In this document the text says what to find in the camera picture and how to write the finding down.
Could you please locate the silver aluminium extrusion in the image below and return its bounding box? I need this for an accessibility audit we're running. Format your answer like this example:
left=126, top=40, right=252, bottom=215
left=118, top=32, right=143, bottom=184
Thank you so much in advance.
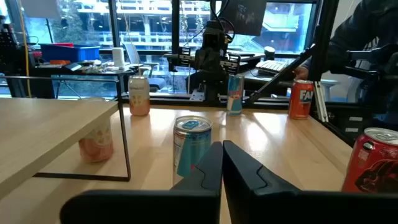
left=313, top=80, right=330, bottom=123

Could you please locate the person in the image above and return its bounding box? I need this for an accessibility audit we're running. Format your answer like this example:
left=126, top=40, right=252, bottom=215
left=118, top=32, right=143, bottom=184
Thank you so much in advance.
left=294, top=0, right=398, bottom=125

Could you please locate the grey office chair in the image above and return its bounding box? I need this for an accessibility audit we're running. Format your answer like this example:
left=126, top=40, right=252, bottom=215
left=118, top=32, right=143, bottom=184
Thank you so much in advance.
left=123, top=42, right=167, bottom=93

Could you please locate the wooden shelf black metal frame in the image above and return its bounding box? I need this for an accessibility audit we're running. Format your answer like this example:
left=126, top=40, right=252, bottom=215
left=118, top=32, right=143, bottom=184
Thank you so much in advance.
left=0, top=75, right=132, bottom=200

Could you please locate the yellow cable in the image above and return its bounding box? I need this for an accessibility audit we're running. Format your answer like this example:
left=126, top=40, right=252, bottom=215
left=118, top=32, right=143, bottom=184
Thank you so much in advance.
left=17, top=0, right=32, bottom=98

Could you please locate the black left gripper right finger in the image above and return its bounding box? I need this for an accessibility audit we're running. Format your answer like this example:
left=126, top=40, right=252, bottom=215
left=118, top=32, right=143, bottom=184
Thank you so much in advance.
left=222, top=139, right=398, bottom=224

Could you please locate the person's hand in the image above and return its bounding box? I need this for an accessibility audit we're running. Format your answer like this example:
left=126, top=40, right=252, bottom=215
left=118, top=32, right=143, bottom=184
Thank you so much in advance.
left=294, top=65, right=310, bottom=81

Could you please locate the black monitor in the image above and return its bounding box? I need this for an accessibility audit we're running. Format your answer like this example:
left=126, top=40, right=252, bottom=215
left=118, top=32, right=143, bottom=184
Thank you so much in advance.
left=220, top=0, right=268, bottom=37

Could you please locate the grey office desk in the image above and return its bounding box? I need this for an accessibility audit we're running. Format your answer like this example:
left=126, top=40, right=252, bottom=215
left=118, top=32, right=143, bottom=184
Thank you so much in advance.
left=241, top=52, right=312, bottom=96

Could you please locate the orange Fanta can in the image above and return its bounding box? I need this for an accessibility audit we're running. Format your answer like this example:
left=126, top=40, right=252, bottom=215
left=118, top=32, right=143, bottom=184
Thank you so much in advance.
left=287, top=78, right=315, bottom=121

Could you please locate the red can black graphic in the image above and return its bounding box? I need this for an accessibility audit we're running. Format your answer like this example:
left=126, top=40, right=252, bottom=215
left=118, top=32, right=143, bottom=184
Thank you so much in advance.
left=341, top=127, right=398, bottom=194

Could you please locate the black dome-shaped object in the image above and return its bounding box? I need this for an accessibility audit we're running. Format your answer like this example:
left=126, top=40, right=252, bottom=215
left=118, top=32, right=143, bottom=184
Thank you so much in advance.
left=263, top=45, right=276, bottom=62

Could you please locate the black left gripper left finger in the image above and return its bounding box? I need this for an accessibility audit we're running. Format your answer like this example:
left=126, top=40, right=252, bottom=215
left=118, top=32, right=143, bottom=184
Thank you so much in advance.
left=60, top=141, right=224, bottom=224

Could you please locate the blue silver energy drink can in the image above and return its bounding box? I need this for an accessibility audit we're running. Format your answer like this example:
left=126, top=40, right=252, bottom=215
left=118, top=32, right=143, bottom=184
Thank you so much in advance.
left=172, top=115, right=213, bottom=187
left=226, top=73, right=246, bottom=117

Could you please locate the blue plastic bin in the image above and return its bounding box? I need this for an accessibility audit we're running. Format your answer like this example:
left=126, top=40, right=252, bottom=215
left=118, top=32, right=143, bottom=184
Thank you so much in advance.
left=39, top=43, right=101, bottom=63

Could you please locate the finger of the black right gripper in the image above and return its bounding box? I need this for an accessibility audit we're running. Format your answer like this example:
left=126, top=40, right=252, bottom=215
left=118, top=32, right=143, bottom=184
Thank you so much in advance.
left=194, top=49, right=203, bottom=73
left=202, top=49, right=213, bottom=73

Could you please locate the white cylinder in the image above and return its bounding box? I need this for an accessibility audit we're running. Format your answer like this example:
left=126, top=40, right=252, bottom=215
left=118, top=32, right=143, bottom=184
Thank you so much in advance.
left=111, top=47, right=126, bottom=70

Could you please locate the black equipment rack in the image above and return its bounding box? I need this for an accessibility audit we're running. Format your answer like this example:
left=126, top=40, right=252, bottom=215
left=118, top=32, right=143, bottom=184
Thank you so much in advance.
left=0, top=18, right=30, bottom=99

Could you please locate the computer keyboard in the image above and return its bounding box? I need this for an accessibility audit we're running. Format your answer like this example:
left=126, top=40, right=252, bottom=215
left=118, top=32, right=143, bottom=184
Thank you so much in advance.
left=254, top=59, right=289, bottom=76

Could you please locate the cluttered background desk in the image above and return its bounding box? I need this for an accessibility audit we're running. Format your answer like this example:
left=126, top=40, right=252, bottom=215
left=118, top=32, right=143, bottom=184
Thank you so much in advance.
left=30, top=60, right=144, bottom=100

